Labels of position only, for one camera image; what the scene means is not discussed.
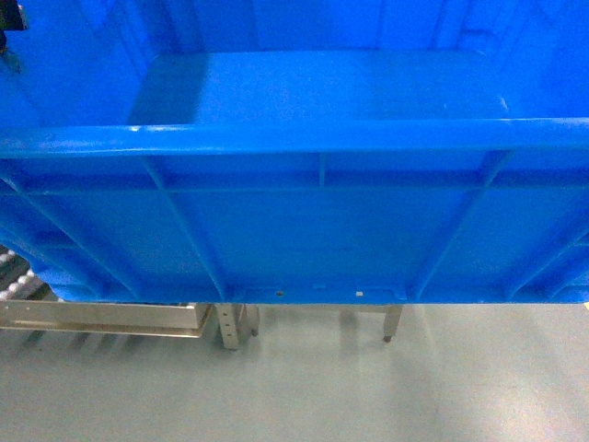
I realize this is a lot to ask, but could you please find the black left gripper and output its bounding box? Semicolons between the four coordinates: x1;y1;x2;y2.
1;0;28;72

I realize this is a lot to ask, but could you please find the large blue plastic crate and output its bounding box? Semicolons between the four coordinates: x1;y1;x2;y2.
1;1;588;304

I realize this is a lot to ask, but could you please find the steel roller shelf frame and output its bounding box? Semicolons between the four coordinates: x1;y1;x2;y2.
0;243;404;354

